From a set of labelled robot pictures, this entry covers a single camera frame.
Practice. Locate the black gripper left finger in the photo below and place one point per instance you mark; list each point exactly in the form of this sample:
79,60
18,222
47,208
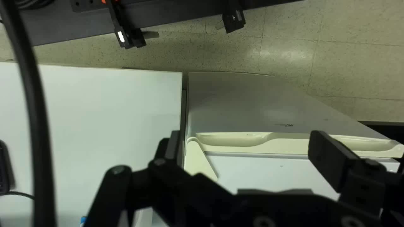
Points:
179,198

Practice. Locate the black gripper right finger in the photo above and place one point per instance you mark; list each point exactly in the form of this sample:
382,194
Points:
361,183

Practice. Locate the black caster wheel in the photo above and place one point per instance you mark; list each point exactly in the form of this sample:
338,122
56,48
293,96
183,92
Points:
232,15
125,31

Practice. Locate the white mini fridge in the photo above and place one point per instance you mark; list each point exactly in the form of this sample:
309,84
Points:
251,131

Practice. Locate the white desk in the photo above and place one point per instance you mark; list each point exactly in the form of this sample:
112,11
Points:
98,117

